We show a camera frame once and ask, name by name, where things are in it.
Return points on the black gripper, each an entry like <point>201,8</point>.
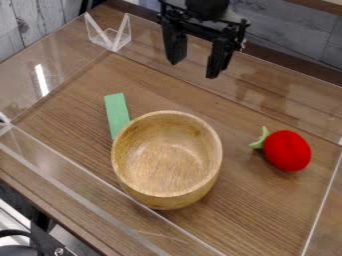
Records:
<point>216,17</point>

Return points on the green flat stick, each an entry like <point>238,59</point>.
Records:
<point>118,113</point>

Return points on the brown wooden bowl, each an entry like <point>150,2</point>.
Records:
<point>166,158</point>

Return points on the red toy strawberry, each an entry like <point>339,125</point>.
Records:
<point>286,149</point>

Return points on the black metal stand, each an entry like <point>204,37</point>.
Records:
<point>41,227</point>

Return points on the clear acrylic corner bracket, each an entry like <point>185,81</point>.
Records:
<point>110,38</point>

